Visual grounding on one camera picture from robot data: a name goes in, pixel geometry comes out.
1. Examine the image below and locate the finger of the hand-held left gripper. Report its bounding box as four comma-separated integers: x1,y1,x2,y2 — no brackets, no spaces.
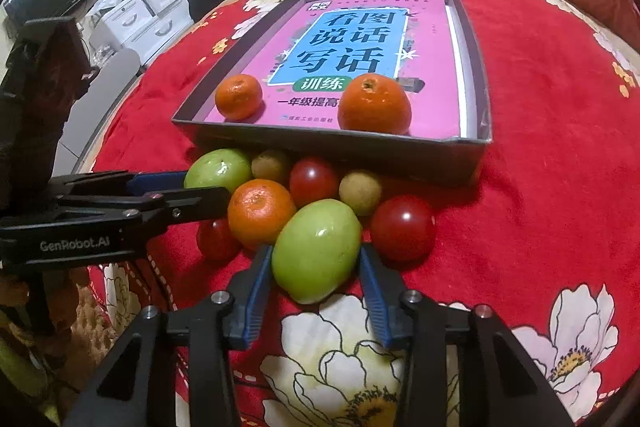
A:
47,172,190,198
55,187,231,228

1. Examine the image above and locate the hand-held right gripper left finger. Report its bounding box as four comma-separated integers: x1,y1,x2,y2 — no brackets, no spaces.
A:
65,244,274,427

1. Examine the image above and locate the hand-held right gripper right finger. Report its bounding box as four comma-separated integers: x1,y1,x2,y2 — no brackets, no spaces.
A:
357,244,576,427

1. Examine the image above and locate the green jujube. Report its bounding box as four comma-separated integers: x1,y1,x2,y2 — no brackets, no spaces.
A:
184,149,252,195
271,200,363,305

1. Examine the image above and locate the red cherry tomato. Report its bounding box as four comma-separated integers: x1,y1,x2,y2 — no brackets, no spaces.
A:
289,157,341,208
370,195,437,263
196,218,243,263

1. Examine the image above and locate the brown longan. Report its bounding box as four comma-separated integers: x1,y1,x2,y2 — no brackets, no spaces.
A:
251,149,292,185
339,171,385,218

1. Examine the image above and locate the grey cardboard box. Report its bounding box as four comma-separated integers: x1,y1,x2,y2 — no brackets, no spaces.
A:
171,0,493,186

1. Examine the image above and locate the small orange tangerine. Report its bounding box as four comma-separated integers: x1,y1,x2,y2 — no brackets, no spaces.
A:
215,74,264,121

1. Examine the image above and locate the grey chair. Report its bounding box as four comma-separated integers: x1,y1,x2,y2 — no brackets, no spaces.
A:
55,48,142,168

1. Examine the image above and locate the white drawer cabinet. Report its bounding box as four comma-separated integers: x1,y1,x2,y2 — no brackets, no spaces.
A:
125,2,194,58

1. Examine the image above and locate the black bag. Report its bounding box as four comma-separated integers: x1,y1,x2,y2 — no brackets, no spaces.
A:
185,0,242,22

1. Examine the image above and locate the large orange tangerine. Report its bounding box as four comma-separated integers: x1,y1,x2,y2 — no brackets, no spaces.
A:
338,74,413,136

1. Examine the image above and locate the red floral blanket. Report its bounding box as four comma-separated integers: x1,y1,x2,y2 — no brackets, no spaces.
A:
90,0,640,427

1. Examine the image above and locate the pink book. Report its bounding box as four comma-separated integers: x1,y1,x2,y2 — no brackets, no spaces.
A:
200,0,468,140

